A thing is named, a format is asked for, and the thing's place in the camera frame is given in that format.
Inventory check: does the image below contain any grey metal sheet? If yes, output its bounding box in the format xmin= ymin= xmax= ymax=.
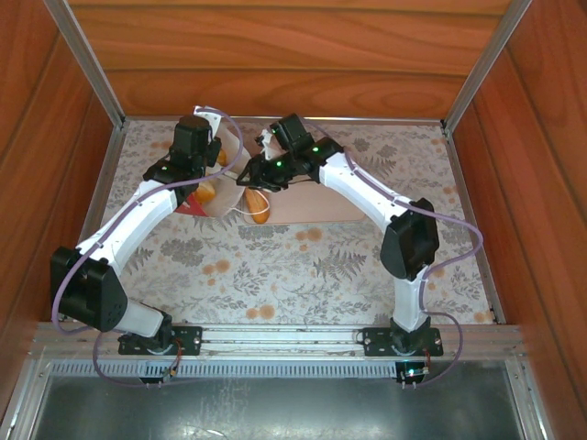
xmin=27 ymin=361 xmax=528 ymax=440

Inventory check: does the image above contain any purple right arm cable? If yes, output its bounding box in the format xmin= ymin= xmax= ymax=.
xmin=302 ymin=119 xmax=485 ymax=390

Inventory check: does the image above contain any aluminium frame post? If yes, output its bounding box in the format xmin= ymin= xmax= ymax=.
xmin=43 ymin=0 xmax=127 ymax=132
xmin=439 ymin=0 xmax=536 ymax=134

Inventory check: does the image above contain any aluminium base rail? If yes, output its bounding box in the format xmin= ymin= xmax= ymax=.
xmin=29 ymin=320 xmax=527 ymax=364

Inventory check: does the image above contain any aluminium frame bar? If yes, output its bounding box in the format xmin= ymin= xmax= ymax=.
xmin=504 ymin=359 xmax=551 ymax=440
xmin=0 ymin=359 xmax=51 ymax=440

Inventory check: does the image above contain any grey slotted cable duct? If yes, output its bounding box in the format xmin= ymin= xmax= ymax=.
xmin=45 ymin=358 xmax=400 ymax=380

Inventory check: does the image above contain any floral patterned tablecloth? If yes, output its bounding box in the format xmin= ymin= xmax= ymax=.
xmin=57 ymin=117 xmax=501 ymax=325

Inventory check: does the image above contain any small black connector board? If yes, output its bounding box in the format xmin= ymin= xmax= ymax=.
xmin=137 ymin=355 xmax=184 ymax=391

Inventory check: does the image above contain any oval fake bread roll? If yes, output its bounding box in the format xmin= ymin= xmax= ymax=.
xmin=191 ymin=181 xmax=217 ymax=206

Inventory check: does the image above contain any black controller board green light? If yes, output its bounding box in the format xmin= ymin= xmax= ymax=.
xmin=396 ymin=359 xmax=433 ymax=391

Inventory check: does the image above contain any red and white paper bag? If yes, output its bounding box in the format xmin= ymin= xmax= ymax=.
xmin=176 ymin=123 xmax=272 ymax=220

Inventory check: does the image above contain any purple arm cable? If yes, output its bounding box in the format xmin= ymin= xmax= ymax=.
xmin=50 ymin=105 xmax=244 ymax=389
xmin=302 ymin=119 xmax=485 ymax=390

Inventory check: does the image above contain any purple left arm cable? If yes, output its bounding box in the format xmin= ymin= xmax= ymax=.
xmin=50 ymin=105 xmax=244 ymax=389

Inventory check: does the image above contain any long fake baguette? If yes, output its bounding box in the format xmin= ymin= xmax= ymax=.
xmin=244 ymin=186 xmax=272 ymax=226

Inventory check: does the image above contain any beige plastic tray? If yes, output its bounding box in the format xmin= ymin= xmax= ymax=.
xmin=241 ymin=155 xmax=368 ymax=226

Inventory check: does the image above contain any aluminium table edge rail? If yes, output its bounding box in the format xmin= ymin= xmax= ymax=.
xmin=122 ymin=115 xmax=446 ymax=127
xmin=50 ymin=126 xmax=127 ymax=325
xmin=442 ymin=126 xmax=508 ymax=325

